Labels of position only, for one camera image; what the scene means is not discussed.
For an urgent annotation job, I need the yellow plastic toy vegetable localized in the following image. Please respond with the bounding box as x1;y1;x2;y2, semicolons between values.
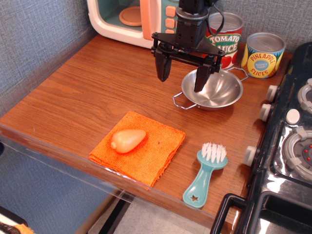
110;129;146;154

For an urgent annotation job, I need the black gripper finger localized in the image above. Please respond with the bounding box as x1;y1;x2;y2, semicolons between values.
194;64;212;93
155;51;172;82

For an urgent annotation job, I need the tomato sauce can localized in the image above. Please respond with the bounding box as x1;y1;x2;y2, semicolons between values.
206;12;244;69

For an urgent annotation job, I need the teal dish brush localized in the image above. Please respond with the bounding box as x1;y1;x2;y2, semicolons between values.
182;142;228;208

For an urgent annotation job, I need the white stove knob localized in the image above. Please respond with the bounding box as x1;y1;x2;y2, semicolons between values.
266;85;278;102
243;146;257;167
259;104;272;122

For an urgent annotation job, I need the black toy stove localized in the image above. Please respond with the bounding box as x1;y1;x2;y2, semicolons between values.
211;42;312;234

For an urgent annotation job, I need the folded orange cloth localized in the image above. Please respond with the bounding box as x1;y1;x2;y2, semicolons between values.
89;112;186;187

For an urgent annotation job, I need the white stove knob rear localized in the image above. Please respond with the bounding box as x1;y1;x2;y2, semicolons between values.
266;85;278;102

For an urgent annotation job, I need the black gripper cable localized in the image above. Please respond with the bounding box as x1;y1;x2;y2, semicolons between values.
206;0;225;39

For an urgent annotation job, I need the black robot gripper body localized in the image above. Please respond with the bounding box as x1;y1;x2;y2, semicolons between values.
152;0;225;70

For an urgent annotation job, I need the orange microwave turntable plate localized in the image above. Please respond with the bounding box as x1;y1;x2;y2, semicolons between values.
119;6;141;26

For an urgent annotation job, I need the small steel pot with handles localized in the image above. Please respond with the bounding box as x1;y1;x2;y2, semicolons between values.
173;67;249;110

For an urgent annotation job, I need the white stove knob front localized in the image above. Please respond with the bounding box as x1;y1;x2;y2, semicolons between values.
243;146;257;167

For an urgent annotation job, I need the pineapple slices can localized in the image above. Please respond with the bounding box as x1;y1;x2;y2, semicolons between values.
241;32;286;78

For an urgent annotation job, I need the white stove knob middle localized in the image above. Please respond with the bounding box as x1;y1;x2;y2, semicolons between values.
259;104;272;122

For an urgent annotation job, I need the toy microwave oven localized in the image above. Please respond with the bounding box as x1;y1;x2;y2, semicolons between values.
87;0;179;48

